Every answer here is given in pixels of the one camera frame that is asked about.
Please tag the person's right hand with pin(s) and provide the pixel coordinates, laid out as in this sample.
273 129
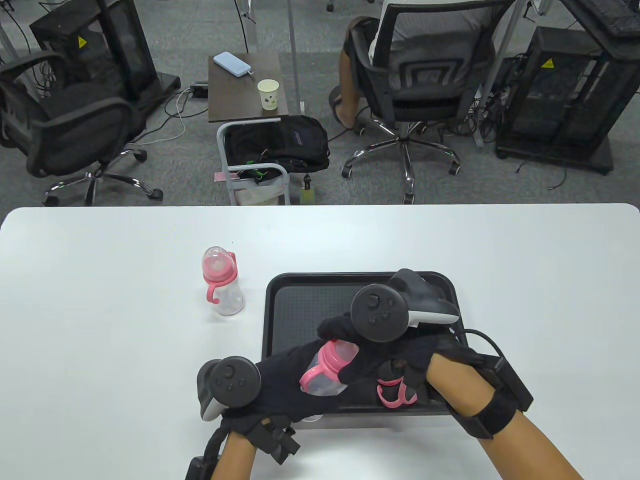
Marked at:
395 360

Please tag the person's left hand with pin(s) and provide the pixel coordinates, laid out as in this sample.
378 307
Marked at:
280 385

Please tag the clear plastic baby bottle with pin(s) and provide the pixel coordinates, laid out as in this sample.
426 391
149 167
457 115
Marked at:
230 300
320 385

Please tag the grey handheld controller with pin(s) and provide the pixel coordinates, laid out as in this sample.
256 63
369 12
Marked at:
232 380
380 312

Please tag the clear dome bottle cap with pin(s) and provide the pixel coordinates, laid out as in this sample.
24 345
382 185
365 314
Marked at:
215 257

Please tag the person's left forearm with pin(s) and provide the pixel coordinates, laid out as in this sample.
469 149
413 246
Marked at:
235 460

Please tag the person's right forearm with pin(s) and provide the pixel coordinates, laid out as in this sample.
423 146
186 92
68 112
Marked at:
530 450

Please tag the black plastic tray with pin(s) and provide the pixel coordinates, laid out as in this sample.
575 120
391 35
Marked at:
300 310

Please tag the black wrist battery box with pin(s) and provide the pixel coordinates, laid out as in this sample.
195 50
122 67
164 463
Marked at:
510 382
199 469

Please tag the small yellow-green bottle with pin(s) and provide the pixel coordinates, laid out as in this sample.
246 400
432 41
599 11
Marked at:
308 196

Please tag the white plastic bag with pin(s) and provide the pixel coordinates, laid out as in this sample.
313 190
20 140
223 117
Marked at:
255 194

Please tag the green clip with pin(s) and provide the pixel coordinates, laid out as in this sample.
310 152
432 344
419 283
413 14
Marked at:
259 175

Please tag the pink tape piece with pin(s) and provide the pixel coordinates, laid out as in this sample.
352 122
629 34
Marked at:
220 177

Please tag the black backpack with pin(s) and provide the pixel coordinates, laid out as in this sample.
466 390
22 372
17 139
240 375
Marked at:
300 145

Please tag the grey slanted desk leg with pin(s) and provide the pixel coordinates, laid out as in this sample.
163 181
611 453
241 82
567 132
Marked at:
485 125

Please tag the black sandal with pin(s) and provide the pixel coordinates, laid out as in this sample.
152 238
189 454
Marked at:
334 102

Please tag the white paper cup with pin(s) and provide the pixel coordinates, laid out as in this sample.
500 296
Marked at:
268 97

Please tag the black mesh office chair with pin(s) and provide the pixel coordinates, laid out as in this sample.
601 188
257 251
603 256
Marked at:
75 130
435 75

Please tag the black power strip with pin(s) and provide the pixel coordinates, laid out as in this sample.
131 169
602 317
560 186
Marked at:
200 91

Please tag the black mesh equipment cabinet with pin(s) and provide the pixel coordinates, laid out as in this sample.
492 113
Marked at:
125 45
565 100

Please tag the light blue power bank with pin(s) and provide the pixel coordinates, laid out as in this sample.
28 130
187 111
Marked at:
231 64

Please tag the grey metal pole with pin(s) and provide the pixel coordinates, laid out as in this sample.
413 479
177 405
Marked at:
294 50

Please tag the white desk leg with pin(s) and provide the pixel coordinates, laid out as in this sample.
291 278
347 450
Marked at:
252 25

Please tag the black keyboard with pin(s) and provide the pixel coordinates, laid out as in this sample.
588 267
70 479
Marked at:
620 20

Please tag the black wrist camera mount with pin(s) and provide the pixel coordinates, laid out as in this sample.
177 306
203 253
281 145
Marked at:
280 442

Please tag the brown side table white frame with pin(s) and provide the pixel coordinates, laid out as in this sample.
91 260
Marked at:
235 100

